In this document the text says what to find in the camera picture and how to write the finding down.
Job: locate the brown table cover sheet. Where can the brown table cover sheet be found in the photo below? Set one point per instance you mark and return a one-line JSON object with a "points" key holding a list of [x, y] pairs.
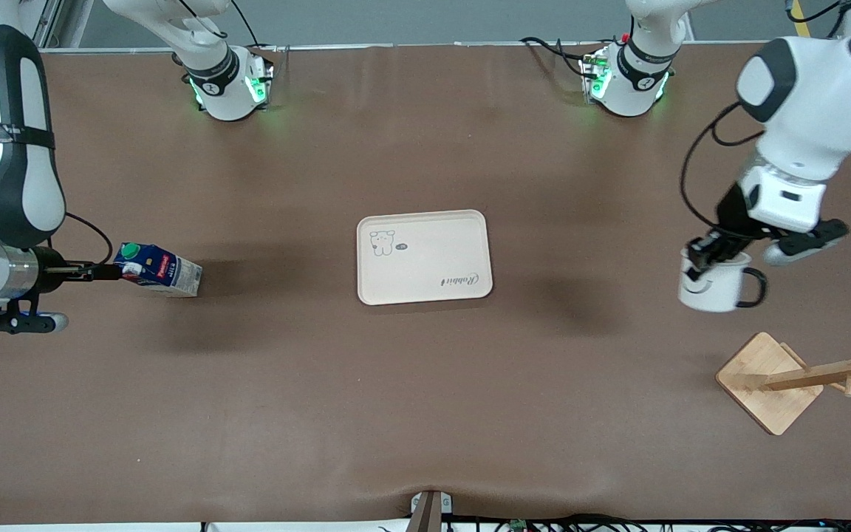
{"points": [[425, 414]]}

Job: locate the aluminium frame post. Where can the aluminium frame post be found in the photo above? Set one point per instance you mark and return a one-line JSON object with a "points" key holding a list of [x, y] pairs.
{"points": [[52, 22]]}

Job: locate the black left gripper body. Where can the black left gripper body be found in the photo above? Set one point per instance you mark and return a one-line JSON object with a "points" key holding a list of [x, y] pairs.
{"points": [[729, 212]]}

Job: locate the cream tray with rabbit print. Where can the cream tray with rabbit print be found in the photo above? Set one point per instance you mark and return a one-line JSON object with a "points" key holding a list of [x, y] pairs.
{"points": [[425, 266]]}

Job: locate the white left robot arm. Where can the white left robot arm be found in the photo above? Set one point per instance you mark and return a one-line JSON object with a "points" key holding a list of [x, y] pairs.
{"points": [[824, 96]]}

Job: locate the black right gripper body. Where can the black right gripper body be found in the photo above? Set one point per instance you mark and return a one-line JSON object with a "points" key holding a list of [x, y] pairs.
{"points": [[48, 270]]}

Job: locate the blue milk carton green cap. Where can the blue milk carton green cap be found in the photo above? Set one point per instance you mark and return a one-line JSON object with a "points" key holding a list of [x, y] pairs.
{"points": [[163, 273]]}

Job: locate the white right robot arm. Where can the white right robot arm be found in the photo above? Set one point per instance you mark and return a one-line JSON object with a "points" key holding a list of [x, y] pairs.
{"points": [[4, 185]]}

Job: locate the small green circuit board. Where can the small green circuit board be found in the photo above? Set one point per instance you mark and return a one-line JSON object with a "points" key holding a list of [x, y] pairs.
{"points": [[518, 525]]}

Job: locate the wooden mug stand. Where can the wooden mug stand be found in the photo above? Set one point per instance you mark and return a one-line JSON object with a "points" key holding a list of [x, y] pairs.
{"points": [[765, 391]]}

